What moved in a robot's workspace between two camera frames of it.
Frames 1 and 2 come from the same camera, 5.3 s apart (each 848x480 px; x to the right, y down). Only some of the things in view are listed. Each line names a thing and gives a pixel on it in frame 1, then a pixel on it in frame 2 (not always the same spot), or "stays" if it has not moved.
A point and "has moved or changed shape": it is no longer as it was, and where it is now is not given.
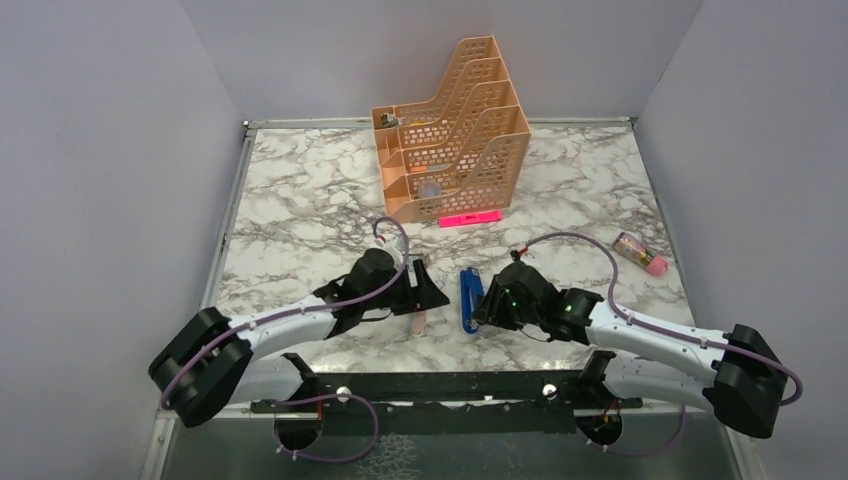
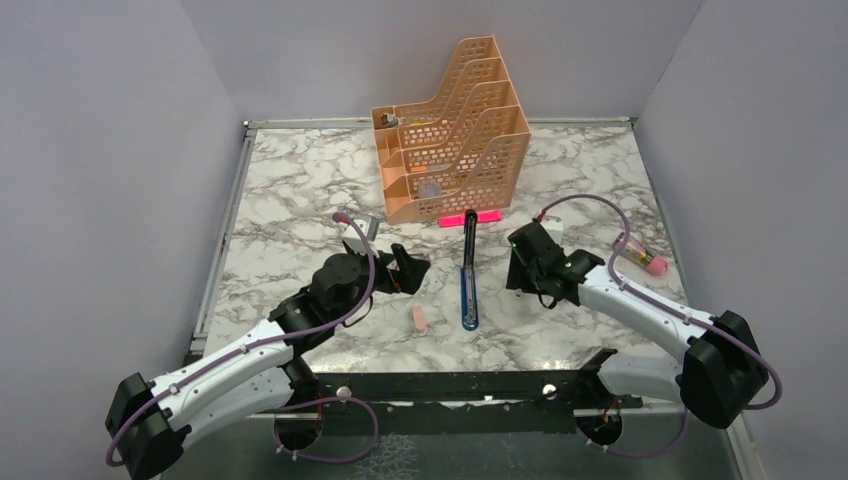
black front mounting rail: x=450 y=403 stays
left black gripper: x=429 y=295 -> x=410 y=271
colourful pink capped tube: x=629 y=248 stays
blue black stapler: x=471 y=293 has moved or changed shape
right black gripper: x=490 y=309 -> x=517 y=277
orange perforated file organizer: x=466 y=151 stays
